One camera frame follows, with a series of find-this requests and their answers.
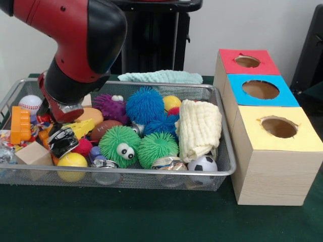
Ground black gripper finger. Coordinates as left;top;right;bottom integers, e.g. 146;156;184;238
52;121;64;139
39;97;49;116

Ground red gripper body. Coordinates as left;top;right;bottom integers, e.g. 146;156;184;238
38;76;85;124

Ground silver drink can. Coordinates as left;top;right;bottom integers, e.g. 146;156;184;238
49;126;80;159

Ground cream waffle cloth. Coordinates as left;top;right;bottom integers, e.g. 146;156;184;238
177;99;223;163

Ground clear mesh bin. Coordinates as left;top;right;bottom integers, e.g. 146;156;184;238
0;78;238;191

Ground wooden box with three holes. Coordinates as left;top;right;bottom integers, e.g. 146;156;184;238
213;49;323;206

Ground white baseball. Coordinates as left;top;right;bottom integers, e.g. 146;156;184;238
19;95;43;116

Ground orange toy building block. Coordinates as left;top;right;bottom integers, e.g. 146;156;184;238
10;106;32;146

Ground yellow tennis ball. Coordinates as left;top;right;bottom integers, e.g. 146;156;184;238
57;153;89;182

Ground purple spiky ball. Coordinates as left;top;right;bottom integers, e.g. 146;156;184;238
93;94;129;124

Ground green spiky ball with face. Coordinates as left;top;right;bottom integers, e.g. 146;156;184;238
98;126;141;168

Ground blue spiky ball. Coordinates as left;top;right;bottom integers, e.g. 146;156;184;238
126;87;166;125

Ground mint green cloth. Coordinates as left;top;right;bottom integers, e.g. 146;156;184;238
118;70;203;85

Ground dark green tablecloth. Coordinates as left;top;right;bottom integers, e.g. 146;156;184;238
0;73;323;242

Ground small soccer ball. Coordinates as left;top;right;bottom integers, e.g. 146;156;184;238
188;155;219;173

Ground black chair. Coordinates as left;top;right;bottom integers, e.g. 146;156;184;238
290;5;323;101

